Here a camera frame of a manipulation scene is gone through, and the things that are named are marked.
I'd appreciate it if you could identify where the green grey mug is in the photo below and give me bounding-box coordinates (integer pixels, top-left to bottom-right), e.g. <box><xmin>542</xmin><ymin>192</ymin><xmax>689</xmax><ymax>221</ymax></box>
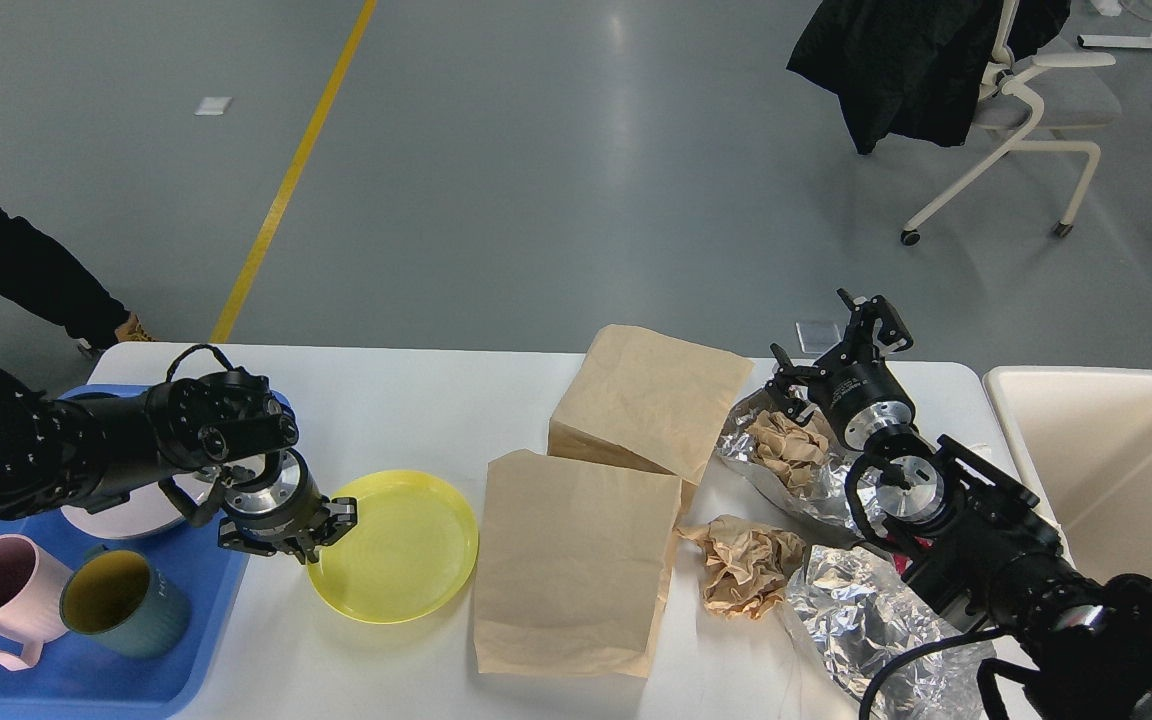
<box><xmin>58</xmin><ymin>544</ymin><xmax>192</xmax><ymax>659</ymax></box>

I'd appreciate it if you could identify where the crumpled paper in foil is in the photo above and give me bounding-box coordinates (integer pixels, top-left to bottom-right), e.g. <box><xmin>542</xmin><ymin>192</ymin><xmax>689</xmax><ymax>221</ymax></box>
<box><xmin>748</xmin><ymin>410</ymin><xmax>829</xmax><ymax>498</ymax></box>

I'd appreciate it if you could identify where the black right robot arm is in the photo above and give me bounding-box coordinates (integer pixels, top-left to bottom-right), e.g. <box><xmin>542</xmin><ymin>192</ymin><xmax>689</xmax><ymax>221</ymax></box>
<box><xmin>765</xmin><ymin>290</ymin><xmax>1152</xmax><ymax>719</ymax></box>

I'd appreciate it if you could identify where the front brown paper bag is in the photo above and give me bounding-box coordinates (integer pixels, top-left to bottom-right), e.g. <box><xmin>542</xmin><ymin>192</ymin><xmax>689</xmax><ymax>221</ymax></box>
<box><xmin>472</xmin><ymin>450</ymin><xmax>684</xmax><ymax>679</ymax></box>

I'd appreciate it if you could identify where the brown paper bag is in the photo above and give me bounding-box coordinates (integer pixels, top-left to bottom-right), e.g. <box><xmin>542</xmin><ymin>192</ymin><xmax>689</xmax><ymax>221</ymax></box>
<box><xmin>472</xmin><ymin>450</ymin><xmax>684</xmax><ymax>679</ymax></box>
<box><xmin>547</xmin><ymin>324</ymin><xmax>753</xmax><ymax>511</ymax></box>

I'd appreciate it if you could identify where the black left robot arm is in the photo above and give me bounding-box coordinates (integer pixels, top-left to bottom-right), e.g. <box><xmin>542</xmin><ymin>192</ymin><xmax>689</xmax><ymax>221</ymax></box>
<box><xmin>0</xmin><ymin>346</ymin><xmax>358</xmax><ymax>564</ymax></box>

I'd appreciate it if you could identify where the lower aluminium foil sheet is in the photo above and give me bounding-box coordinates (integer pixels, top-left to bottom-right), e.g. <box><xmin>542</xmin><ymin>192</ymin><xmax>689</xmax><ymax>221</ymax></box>
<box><xmin>780</xmin><ymin>544</ymin><xmax>995</xmax><ymax>719</ymax></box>

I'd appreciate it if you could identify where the yellow plate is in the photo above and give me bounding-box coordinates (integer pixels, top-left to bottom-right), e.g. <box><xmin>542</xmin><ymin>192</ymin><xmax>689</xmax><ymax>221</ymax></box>
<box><xmin>306</xmin><ymin>469</ymin><xmax>479</xmax><ymax>626</ymax></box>

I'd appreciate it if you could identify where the person in black clothes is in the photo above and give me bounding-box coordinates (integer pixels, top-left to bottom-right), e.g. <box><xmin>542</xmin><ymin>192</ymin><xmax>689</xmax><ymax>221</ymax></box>
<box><xmin>0</xmin><ymin>209</ymin><xmax>132</xmax><ymax>354</ymax></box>

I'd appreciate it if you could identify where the rear brown paper bag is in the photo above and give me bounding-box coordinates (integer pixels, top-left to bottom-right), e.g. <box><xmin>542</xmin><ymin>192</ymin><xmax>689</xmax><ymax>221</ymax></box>
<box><xmin>547</xmin><ymin>324</ymin><xmax>753</xmax><ymax>511</ymax></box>

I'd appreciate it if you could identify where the black jacket on chair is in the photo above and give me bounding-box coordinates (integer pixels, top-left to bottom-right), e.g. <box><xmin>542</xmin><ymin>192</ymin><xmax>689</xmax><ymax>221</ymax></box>
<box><xmin>785</xmin><ymin>0</ymin><xmax>1070</xmax><ymax>156</ymax></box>

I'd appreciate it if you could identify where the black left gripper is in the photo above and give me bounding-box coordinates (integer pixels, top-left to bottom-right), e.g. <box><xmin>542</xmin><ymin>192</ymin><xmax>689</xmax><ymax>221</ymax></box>
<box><xmin>218</xmin><ymin>450</ymin><xmax>358</xmax><ymax>564</ymax></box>

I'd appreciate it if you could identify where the crumpled brown paper ball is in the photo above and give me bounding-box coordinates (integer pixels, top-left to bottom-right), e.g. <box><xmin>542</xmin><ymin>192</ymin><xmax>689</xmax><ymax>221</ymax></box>
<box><xmin>675</xmin><ymin>514</ymin><xmax>809</xmax><ymax>620</ymax></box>

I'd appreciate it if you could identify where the blue plastic tray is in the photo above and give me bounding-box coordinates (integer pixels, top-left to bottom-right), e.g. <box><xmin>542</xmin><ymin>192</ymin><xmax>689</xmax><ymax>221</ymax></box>
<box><xmin>0</xmin><ymin>511</ymin><xmax>248</xmax><ymax>719</ymax></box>

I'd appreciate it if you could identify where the white plastic bin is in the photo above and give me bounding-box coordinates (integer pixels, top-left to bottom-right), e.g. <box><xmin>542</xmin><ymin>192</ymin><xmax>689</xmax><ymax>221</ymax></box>
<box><xmin>984</xmin><ymin>366</ymin><xmax>1152</xmax><ymax>583</ymax></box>

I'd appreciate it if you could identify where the aluminium foil sheet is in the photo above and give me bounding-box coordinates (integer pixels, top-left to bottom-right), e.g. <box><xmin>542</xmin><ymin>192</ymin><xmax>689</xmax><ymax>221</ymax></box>
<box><xmin>780</xmin><ymin>544</ymin><xmax>995</xmax><ymax>719</ymax></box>
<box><xmin>717</xmin><ymin>389</ymin><xmax>865</xmax><ymax>544</ymax></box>

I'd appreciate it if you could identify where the pink plate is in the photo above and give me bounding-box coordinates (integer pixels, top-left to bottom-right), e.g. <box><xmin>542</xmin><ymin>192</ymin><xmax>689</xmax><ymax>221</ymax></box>
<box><xmin>61</xmin><ymin>483</ymin><xmax>185</xmax><ymax>541</ymax></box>

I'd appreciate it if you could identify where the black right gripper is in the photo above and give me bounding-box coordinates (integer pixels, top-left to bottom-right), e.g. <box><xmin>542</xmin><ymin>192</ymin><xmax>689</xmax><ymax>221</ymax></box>
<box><xmin>765</xmin><ymin>290</ymin><xmax>916</xmax><ymax>450</ymax></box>

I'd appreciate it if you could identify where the upper aluminium foil sheet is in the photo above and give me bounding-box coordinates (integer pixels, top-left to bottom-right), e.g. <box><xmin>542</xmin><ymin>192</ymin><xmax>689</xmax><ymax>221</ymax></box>
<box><xmin>717</xmin><ymin>389</ymin><xmax>865</xmax><ymax>544</ymax></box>

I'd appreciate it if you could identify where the white office chair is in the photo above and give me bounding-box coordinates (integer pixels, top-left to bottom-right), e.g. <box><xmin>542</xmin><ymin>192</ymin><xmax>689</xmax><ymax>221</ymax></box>
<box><xmin>900</xmin><ymin>1</ymin><xmax>1121</xmax><ymax>247</ymax></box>

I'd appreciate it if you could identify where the pink ribbed mug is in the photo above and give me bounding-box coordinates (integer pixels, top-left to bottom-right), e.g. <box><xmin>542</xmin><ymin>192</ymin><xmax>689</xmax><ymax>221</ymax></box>
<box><xmin>0</xmin><ymin>535</ymin><xmax>74</xmax><ymax>670</ymax></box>

